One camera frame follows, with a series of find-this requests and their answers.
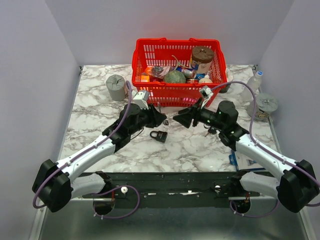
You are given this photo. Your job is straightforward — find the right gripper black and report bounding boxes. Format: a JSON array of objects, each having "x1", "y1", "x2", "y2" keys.
[{"x1": 173, "y1": 96, "x2": 226, "y2": 131}]

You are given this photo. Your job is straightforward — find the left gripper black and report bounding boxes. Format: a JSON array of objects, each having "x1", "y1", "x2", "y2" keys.
[{"x1": 129, "y1": 103, "x2": 167, "y2": 136}]

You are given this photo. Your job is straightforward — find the black padlock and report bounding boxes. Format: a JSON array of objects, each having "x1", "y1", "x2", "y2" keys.
[{"x1": 149, "y1": 130, "x2": 168, "y2": 144}]

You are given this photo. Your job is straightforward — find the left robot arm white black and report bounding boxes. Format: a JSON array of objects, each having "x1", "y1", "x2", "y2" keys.
[{"x1": 32, "y1": 103, "x2": 167, "y2": 213}]

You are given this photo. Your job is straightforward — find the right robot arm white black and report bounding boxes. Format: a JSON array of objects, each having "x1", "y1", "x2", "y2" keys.
[{"x1": 173, "y1": 99, "x2": 320, "y2": 213}]

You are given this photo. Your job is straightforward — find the red soda can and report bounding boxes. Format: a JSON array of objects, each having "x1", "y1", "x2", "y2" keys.
[{"x1": 186, "y1": 79, "x2": 199, "y2": 84}]

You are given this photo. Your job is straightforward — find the orange small box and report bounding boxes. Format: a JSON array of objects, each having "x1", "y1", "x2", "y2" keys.
[{"x1": 140, "y1": 75, "x2": 150, "y2": 83}]

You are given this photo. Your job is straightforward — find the green melon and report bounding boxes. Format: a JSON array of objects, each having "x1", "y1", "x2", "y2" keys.
[{"x1": 163, "y1": 70, "x2": 186, "y2": 84}]

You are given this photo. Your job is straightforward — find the white pump bottle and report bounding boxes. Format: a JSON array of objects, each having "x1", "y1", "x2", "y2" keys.
[{"x1": 198, "y1": 74, "x2": 213, "y2": 84}]

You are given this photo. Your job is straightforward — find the red blue drink can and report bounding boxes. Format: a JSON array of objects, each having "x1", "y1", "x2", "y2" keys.
[{"x1": 176, "y1": 66, "x2": 197, "y2": 79}]

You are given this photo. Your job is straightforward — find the crumpled snack packet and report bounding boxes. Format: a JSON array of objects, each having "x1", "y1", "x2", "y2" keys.
[{"x1": 144, "y1": 65, "x2": 174, "y2": 79}]

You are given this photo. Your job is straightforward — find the red plastic basket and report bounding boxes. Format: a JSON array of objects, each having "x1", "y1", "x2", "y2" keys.
[{"x1": 131, "y1": 37, "x2": 227, "y2": 107}]

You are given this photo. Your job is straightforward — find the grey taped can left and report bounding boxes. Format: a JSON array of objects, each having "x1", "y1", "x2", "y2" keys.
[{"x1": 105, "y1": 74, "x2": 127, "y2": 102}]

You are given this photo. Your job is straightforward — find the grey taped can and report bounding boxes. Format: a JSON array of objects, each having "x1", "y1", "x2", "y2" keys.
[
  {"x1": 246, "y1": 92, "x2": 279, "y2": 121},
  {"x1": 105, "y1": 74, "x2": 127, "y2": 102}
]

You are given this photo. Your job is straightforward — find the brown lid cylindrical canister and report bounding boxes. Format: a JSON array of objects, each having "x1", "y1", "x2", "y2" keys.
[{"x1": 190, "y1": 46, "x2": 215, "y2": 74}]

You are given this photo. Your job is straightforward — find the blue white booklet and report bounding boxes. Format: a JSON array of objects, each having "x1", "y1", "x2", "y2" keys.
[{"x1": 228, "y1": 150, "x2": 266, "y2": 172}]

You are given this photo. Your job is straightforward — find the clear plastic water bottle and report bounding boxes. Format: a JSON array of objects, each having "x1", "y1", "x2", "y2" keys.
[{"x1": 240, "y1": 71, "x2": 263, "y2": 102}]

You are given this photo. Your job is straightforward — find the grey taped can right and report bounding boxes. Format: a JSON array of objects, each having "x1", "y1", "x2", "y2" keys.
[{"x1": 246, "y1": 92, "x2": 279, "y2": 121}]

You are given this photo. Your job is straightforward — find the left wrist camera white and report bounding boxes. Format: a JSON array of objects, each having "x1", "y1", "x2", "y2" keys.
[{"x1": 133, "y1": 90, "x2": 150, "y2": 110}]

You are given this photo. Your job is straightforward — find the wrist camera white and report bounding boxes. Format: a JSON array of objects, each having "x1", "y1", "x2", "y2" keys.
[
  {"x1": 199, "y1": 85, "x2": 214, "y2": 109},
  {"x1": 133, "y1": 90, "x2": 150, "y2": 110}
]

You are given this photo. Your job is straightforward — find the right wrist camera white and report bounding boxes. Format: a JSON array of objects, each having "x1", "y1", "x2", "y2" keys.
[{"x1": 199, "y1": 85, "x2": 214, "y2": 109}]

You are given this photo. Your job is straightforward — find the black mounting rail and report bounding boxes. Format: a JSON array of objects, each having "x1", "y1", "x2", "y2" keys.
[{"x1": 84, "y1": 172, "x2": 259, "y2": 209}]

